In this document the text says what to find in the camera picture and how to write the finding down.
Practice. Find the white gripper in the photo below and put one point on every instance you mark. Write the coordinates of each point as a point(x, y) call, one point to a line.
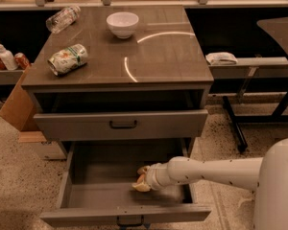
point(154, 176)

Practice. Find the orange fruit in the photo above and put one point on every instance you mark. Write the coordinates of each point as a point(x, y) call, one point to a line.
point(141, 178)

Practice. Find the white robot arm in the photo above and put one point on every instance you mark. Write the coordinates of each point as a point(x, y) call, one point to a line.
point(267, 176)

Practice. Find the open middle drawer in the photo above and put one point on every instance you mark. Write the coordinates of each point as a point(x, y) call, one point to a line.
point(96, 187)

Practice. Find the upper grey drawer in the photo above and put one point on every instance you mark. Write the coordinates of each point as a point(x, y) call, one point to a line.
point(122, 125)

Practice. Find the grey drawer cabinet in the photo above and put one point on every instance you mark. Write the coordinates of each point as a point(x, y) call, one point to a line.
point(160, 68)

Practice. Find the white box on floor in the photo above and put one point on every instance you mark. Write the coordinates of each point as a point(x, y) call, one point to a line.
point(46, 150)

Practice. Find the folded white cloth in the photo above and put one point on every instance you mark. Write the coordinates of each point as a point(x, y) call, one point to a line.
point(221, 58)

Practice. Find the cardboard box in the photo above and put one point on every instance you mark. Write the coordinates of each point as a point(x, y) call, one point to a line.
point(19, 110)

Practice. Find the green and white can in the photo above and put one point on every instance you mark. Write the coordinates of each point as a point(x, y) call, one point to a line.
point(68, 59)

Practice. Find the white ceramic bowl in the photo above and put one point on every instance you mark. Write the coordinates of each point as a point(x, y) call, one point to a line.
point(122, 24)

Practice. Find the red soda can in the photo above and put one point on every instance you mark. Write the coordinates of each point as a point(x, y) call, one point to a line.
point(22, 60)

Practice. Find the clear plastic bottle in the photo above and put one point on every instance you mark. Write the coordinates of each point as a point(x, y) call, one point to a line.
point(62, 19)

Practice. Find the white pump bottle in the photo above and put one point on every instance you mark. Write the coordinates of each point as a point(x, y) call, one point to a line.
point(7, 58)

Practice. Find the dark round side table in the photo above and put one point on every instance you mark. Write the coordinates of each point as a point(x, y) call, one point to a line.
point(277, 29)

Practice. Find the black table leg frame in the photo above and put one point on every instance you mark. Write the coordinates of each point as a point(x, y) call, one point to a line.
point(276, 117)

